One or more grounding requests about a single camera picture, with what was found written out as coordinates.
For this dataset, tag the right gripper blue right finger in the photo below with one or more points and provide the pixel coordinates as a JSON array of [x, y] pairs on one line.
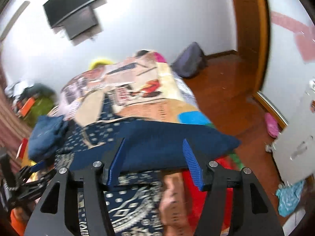
[[193, 165]]

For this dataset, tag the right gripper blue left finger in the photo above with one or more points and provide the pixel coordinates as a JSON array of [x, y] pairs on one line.
[[116, 164]]

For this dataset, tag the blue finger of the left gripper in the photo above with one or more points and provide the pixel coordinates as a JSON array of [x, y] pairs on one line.
[[38, 166]]

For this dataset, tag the navy patterned large garment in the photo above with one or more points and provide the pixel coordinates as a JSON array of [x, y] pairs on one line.
[[148, 197]]

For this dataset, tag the orange sleeve forearm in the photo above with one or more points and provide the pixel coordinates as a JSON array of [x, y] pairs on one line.
[[19, 219]]

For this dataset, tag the red box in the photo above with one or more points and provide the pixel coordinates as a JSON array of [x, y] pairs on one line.
[[22, 148]]

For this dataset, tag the folded blue jeans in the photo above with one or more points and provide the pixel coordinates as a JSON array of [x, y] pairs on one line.
[[46, 137]]

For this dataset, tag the red striped curtain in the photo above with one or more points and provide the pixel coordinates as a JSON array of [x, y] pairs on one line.
[[13, 130]]

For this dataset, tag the orange box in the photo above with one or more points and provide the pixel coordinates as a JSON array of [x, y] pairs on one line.
[[27, 107]]

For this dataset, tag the green patterned cloth pile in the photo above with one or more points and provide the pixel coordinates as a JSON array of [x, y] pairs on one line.
[[41, 107]]

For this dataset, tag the dark grey cushion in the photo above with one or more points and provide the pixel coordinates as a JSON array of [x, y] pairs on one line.
[[37, 90]]

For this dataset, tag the printed bed blanket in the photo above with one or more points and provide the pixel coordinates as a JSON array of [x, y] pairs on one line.
[[143, 87]]

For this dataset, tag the pink slipper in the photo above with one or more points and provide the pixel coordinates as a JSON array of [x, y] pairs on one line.
[[271, 126]]

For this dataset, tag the turquoise cloth on floor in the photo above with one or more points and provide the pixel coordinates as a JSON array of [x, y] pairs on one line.
[[289, 198]]

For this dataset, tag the white appliance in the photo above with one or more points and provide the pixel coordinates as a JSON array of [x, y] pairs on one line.
[[293, 149]]

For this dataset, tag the yellow plush object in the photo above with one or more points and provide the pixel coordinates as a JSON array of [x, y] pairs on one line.
[[99, 62]]

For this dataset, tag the grey backpack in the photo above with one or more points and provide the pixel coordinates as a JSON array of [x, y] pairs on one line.
[[190, 61]]

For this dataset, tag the small black wall monitor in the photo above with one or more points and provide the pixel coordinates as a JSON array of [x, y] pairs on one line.
[[79, 22]]

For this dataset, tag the white wall air conditioner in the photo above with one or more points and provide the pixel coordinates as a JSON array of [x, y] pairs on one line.
[[13, 20]]

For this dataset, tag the brown wooden door frame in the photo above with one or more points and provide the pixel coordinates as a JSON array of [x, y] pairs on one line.
[[253, 39]]

